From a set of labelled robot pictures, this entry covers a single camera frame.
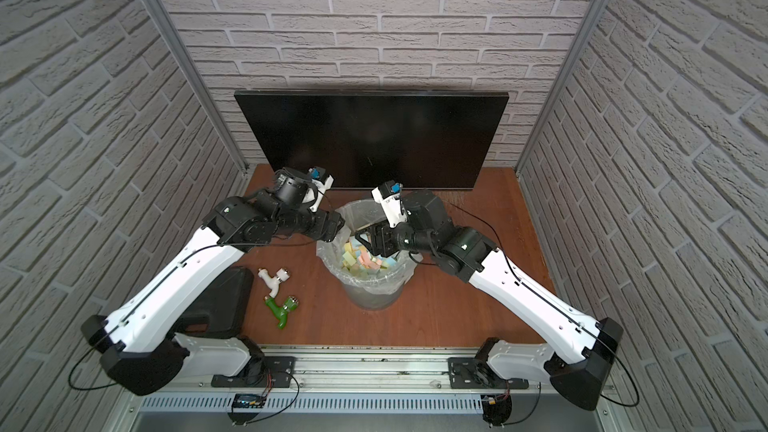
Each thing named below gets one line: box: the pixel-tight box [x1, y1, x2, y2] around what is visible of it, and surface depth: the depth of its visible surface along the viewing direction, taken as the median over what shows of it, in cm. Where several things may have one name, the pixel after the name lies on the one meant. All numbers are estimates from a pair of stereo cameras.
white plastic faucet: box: [258, 268, 290, 298], surface depth 89 cm
